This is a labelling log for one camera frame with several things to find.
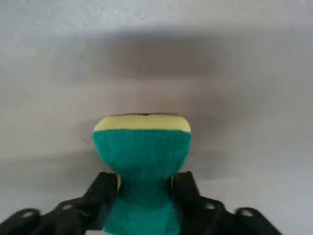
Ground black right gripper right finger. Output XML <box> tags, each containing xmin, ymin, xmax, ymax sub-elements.
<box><xmin>168</xmin><ymin>171</ymin><xmax>284</xmax><ymax>235</ymax></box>

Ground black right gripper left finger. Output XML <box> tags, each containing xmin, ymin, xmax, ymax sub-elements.
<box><xmin>0</xmin><ymin>171</ymin><xmax>121</xmax><ymax>235</ymax></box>

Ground green and yellow sponge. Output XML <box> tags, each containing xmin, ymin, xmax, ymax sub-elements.
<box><xmin>92</xmin><ymin>113</ymin><xmax>193</xmax><ymax>235</ymax></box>

